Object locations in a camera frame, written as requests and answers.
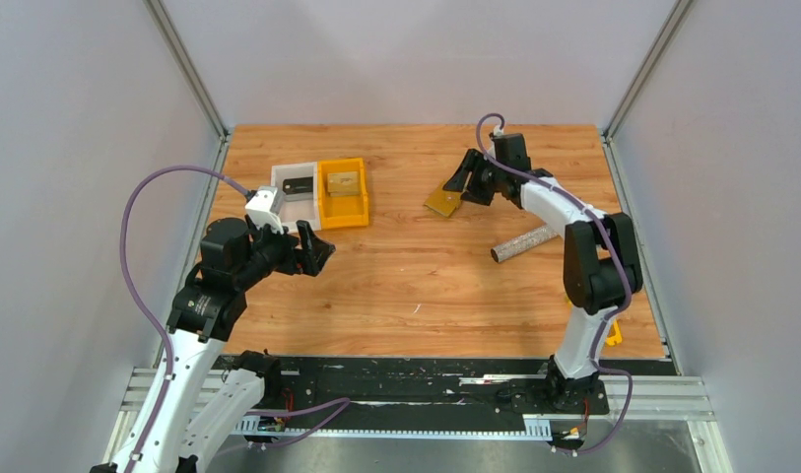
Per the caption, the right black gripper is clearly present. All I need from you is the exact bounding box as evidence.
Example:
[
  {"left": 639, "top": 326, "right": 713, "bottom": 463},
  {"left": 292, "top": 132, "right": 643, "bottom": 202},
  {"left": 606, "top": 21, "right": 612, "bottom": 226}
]
[{"left": 445, "top": 150, "right": 507, "bottom": 207}]

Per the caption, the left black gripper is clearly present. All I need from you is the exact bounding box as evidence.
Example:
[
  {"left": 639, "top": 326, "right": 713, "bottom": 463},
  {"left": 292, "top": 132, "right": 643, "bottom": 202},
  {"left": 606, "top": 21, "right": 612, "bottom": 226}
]
[{"left": 234, "top": 215, "right": 335, "bottom": 290}]

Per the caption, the yellow leather card holder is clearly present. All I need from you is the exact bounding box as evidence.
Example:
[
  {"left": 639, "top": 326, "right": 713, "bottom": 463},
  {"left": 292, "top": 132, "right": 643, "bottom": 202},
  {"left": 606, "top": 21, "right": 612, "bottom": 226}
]
[{"left": 424, "top": 180, "right": 462, "bottom": 218}]

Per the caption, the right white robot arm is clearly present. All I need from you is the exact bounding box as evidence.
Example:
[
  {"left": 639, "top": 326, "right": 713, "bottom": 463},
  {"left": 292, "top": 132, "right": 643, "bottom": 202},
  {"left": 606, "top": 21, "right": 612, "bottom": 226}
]
[{"left": 443, "top": 133, "right": 642, "bottom": 412}]

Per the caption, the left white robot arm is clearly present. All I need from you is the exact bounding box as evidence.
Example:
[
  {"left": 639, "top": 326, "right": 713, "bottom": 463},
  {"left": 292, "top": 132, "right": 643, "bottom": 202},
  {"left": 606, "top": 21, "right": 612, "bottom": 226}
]
[{"left": 92, "top": 218, "right": 336, "bottom": 472}]

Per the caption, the black card in bin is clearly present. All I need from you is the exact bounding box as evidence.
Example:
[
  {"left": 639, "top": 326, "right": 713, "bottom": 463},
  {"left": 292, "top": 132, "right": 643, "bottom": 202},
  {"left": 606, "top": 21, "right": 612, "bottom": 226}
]
[{"left": 282, "top": 176, "right": 314, "bottom": 202}]

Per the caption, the gold VIP card in bin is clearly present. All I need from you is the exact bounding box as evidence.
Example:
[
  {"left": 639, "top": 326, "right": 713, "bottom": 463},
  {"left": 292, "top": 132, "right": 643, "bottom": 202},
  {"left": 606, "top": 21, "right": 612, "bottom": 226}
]
[{"left": 326, "top": 171, "right": 361, "bottom": 197}]

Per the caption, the white plastic bin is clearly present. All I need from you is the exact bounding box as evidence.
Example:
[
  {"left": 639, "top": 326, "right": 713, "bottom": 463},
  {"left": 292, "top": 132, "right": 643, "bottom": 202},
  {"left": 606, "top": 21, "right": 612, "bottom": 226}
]
[{"left": 271, "top": 162, "right": 321, "bottom": 233}]

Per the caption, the yellow plastic bin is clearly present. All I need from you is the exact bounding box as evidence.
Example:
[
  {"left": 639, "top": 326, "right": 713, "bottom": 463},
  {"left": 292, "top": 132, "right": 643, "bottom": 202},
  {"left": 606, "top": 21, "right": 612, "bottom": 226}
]
[{"left": 317, "top": 158, "right": 369, "bottom": 230}]

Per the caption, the glitter silver microphone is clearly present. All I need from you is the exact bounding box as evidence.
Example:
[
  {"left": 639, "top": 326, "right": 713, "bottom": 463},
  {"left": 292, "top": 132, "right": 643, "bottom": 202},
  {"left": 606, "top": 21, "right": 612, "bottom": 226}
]
[{"left": 491, "top": 225, "right": 558, "bottom": 263}]

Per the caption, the yellow plastic tool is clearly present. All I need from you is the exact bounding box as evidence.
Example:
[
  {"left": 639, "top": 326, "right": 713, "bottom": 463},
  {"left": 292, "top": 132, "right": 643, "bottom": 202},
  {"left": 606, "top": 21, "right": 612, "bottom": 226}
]
[{"left": 562, "top": 300, "right": 623, "bottom": 350}]

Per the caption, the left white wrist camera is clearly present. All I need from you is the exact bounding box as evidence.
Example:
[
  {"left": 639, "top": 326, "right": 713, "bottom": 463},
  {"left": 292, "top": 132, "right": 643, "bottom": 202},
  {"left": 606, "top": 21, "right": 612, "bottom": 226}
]
[{"left": 244, "top": 186, "right": 286, "bottom": 235}]

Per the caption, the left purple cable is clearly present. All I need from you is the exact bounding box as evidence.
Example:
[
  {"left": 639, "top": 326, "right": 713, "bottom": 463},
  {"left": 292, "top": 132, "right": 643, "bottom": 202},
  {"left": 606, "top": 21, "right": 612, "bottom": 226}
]
[{"left": 115, "top": 166, "right": 252, "bottom": 473}]

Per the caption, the purple cable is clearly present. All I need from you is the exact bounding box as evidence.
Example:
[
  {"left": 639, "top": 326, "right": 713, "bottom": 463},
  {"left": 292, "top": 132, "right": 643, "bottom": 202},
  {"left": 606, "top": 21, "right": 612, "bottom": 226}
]
[
  {"left": 475, "top": 113, "right": 634, "bottom": 456},
  {"left": 115, "top": 166, "right": 252, "bottom": 473}
]

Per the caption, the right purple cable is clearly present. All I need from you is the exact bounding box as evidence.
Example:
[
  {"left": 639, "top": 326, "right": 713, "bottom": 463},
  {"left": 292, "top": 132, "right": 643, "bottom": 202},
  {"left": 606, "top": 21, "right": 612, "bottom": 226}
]
[{"left": 475, "top": 113, "right": 634, "bottom": 456}]

